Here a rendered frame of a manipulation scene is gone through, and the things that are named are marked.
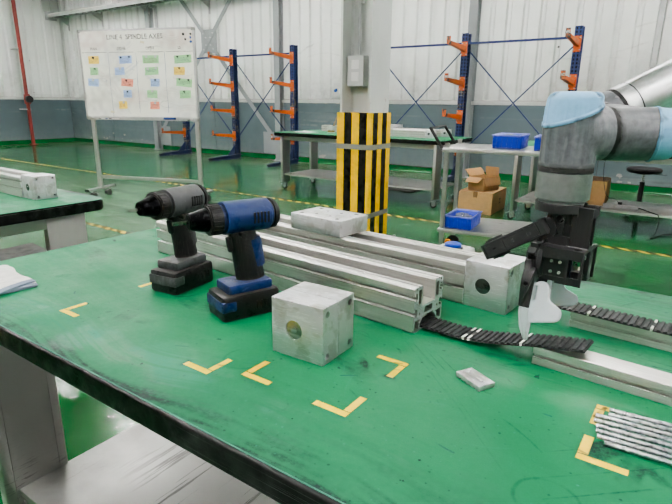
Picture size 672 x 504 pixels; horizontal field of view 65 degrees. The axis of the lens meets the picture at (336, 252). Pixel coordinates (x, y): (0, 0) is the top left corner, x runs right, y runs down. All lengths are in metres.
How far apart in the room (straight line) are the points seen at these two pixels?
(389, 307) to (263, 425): 0.38
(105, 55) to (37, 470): 5.79
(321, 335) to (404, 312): 0.21
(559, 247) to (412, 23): 8.92
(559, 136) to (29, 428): 1.38
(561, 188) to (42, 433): 1.37
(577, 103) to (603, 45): 7.84
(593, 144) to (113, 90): 6.43
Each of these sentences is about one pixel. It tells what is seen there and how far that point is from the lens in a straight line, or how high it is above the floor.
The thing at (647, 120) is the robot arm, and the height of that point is 1.15.
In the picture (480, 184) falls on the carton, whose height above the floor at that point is 0.32.
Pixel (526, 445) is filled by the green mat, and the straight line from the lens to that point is 0.71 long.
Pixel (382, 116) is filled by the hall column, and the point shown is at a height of 1.07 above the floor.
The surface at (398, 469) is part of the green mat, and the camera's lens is 0.64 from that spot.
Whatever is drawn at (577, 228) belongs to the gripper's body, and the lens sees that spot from 0.82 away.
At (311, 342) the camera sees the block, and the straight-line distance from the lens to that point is 0.83.
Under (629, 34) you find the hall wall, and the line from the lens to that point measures 8.60.
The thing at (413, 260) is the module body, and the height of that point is 0.85.
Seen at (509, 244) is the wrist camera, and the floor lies 0.96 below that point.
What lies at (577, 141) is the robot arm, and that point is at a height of 1.13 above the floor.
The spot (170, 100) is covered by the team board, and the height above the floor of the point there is 1.18.
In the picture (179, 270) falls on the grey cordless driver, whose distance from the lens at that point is 1.15.
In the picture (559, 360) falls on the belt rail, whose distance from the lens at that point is 0.89.
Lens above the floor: 1.17
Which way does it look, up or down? 16 degrees down
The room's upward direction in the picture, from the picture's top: 1 degrees clockwise
